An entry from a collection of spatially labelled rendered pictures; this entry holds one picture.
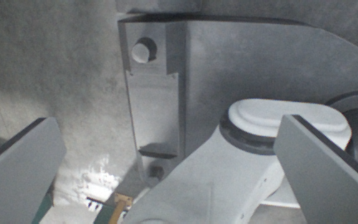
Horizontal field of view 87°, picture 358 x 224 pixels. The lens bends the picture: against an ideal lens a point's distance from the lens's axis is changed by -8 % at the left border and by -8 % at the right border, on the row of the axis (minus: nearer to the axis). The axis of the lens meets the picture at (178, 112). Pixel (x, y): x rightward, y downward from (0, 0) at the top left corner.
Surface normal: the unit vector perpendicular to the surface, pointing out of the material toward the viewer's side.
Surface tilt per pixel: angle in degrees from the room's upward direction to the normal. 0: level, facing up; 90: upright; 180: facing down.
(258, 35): 0
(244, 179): 90
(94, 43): 0
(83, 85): 0
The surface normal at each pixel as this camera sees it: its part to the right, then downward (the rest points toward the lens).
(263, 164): 0.00, -0.86
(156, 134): -0.18, 0.51
